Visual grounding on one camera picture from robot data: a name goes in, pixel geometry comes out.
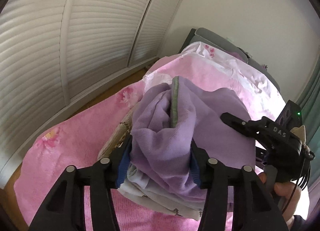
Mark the grey headboard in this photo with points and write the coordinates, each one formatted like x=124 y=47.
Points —
x=215 y=40

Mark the white louvered wardrobe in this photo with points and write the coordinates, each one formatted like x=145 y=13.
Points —
x=56 y=54

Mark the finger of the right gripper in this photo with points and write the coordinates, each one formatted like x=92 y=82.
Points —
x=247 y=128

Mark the white printed garment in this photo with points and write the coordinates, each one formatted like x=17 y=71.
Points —
x=160 y=203

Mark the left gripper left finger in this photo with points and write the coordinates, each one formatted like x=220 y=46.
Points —
x=64 y=209

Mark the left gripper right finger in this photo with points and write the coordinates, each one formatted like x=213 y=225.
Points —
x=253 y=208

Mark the light blue garment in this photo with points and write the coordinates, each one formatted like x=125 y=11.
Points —
x=144 y=183

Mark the purple sweatshirt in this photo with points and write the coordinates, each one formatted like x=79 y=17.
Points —
x=163 y=153

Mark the lilac shirt green stripes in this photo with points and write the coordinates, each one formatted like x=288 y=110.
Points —
x=174 y=102

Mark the pink floral bed blanket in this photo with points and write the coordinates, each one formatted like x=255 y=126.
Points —
x=78 y=140

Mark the person right hand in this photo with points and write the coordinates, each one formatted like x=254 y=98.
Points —
x=292 y=194

